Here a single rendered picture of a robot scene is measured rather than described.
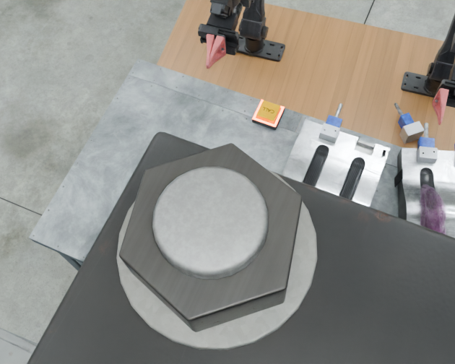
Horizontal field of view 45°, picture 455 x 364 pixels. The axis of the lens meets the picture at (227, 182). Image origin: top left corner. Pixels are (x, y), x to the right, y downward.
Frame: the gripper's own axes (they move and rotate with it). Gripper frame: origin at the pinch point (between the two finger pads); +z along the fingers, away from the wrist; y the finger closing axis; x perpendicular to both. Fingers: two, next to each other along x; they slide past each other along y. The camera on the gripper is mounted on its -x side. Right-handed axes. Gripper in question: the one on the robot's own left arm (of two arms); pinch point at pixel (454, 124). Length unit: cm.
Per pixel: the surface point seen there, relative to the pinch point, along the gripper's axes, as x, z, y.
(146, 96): 40, -8, -89
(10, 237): 118, 37, -155
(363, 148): 33.1, -5.8, -16.9
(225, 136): 39, -1, -59
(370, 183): 30.4, 5.7, -12.8
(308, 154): 30.5, 1.8, -31.9
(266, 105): 36, -14, -49
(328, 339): -84, 68, -21
